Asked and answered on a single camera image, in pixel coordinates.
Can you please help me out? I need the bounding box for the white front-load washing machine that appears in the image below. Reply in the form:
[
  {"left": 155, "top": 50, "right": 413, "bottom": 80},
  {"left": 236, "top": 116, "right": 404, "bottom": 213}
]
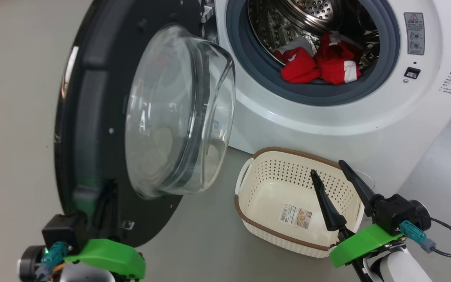
[{"left": 202, "top": 0, "right": 451, "bottom": 196}]

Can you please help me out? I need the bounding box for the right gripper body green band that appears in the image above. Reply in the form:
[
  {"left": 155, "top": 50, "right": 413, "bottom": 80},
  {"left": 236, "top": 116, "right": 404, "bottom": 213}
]
[{"left": 329, "top": 224, "right": 404, "bottom": 269}]

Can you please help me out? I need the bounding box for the grey warning sticker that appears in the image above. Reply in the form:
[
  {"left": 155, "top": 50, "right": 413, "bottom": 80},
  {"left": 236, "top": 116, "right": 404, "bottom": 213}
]
[{"left": 404, "top": 12, "right": 426, "bottom": 55}]

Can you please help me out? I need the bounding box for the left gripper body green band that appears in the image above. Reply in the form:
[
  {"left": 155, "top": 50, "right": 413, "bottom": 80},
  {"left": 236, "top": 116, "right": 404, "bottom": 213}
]
[{"left": 64, "top": 239, "right": 146, "bottom": 280}]

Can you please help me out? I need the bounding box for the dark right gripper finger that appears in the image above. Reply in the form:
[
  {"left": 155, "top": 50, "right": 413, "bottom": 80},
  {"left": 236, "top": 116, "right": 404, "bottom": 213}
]
[
  {"left": 338, "top": 160, "right": 384, "bottom": 218},
  {"left": 310, "top": 169, "right": 347, "bottom": 231}
]

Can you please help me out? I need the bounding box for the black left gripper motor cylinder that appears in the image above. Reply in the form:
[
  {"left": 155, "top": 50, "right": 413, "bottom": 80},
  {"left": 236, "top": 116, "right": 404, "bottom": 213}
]
[{"left": 18, "top": 245, "right": 46, "bottom": 282}]

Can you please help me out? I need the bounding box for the teal right camera connector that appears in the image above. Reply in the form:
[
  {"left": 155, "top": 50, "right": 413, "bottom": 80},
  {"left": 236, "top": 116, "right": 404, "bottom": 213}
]
[{"left": 400, "top": 220, "right": 437, "bottom": 253}]

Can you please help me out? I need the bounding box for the perforated steel washer drum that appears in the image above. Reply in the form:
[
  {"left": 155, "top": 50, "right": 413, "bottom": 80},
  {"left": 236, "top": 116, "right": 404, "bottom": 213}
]
[{"left": 248, "top": 0, "right": 381, "bottom": 71}]

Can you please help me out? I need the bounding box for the printed product label sticker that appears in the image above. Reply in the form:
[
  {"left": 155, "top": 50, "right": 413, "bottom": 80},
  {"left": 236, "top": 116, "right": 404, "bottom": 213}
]
[{"left": 280, "top": 203, "right": 313, "bottom": 230}]

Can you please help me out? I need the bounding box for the cream perforated basket brown rim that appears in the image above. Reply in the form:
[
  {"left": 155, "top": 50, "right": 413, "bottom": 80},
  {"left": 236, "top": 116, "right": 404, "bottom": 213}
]
[{"left": 235, "top": 147, "right": 367, "bottom": 259}]

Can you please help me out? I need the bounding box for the black round glass washer door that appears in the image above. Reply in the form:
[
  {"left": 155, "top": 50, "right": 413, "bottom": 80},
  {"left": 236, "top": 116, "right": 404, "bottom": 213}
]
[{"left": 53, "top": 0, "right": 236, "bottom": 249}]

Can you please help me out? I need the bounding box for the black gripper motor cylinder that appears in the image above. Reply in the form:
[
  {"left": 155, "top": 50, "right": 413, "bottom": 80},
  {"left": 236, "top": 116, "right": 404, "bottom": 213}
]
[
  {"left": 409, "top": 200, "right": 432, "bottom": 231},
  {"left": 18, "top": 245, "right": 46, "bottom": 282}
]

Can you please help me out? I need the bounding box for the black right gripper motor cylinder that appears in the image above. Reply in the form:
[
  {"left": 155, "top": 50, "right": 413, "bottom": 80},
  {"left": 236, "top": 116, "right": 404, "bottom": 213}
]
[{"left": 409, "top": 200, "right": 432, "bottom": 231}]

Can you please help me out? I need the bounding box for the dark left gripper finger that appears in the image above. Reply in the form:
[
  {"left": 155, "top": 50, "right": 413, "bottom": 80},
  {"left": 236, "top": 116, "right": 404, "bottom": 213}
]
[
  {"left": 106, "top": 179, "right": 119, "bottom": 239},
  {"left": 92, "top": 196, "right": 107, "bottom": 239}
]

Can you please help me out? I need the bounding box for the teal left camera connector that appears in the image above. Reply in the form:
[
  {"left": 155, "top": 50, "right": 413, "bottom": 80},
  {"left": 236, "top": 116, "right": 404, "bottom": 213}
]
[{"left": 38, "top": 242, "right": 68, "bottom": 278}]

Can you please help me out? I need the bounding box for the red and white garment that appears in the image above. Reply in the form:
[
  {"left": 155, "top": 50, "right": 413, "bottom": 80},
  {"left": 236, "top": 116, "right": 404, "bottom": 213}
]
[{"left": 274, "top": 31, "right": 363, "bottom": 86}]

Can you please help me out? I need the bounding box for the teal camera connector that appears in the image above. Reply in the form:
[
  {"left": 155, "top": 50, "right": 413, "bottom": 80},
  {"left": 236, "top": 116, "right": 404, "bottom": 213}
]
[
  {"left": 400, "top": 220, "right": 437, "bottom": 253},
  {"left": 38, "top": 242, "right": 68, "bottom": 278}
]

